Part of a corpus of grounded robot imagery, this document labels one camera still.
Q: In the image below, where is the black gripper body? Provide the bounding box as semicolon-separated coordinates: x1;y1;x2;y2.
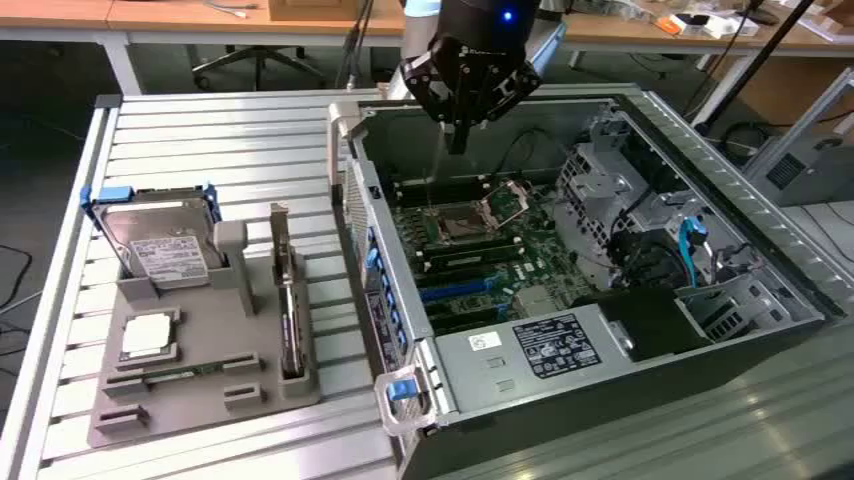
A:
431;0;536;122

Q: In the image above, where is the green graphics card black fan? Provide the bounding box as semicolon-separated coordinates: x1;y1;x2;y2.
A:
268;202;308;381

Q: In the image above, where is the metal socket cover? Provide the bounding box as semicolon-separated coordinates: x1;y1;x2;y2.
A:
479;180;540;226

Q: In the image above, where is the black office chair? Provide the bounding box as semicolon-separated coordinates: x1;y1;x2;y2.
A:
191;44;328;91

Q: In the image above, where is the CPU socket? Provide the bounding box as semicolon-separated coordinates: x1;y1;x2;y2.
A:
430;202;502;246

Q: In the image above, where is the white desk device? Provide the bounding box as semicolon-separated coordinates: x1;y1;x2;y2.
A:
668;12;761;40

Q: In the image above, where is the dark RAM stick white label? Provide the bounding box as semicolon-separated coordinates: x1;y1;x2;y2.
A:
423;244;522;274

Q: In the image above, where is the black tripod pole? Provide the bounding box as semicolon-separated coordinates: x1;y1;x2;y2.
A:
692;0;819;132

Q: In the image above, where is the green motherboard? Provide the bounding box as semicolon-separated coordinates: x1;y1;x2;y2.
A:
390;184;602;336

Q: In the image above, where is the blue expansion slot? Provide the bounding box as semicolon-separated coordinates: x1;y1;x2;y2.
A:
419;278;496;302

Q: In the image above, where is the silver chipset heatsink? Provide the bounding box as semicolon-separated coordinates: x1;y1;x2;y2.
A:
512;287;560;317

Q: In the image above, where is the grey computer tower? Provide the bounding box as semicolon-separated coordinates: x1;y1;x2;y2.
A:
765;134;854;207

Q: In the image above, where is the grey parts rack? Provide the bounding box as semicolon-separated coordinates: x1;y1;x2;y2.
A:
85;219;323;449

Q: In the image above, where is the grey power supply unit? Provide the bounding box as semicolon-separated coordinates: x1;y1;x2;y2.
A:
432;305;635;416

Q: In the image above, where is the silver CPU chip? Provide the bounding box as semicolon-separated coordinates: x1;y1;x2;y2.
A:
119;314;176;359

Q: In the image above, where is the black open PC case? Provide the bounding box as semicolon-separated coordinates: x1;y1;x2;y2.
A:
326;82;843;480

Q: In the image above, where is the green RAM stick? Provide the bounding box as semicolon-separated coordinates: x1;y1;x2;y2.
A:
105;363;228;389

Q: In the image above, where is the wooden desk white frame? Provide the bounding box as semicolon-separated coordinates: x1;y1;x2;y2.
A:
563;0;854;126
0;0;408;96

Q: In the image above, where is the blue wire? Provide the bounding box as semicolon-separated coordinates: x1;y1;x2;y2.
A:
678;213;710;290

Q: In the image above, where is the hard disk with blue bracket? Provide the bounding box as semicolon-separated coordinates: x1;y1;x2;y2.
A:
79;183;227;291

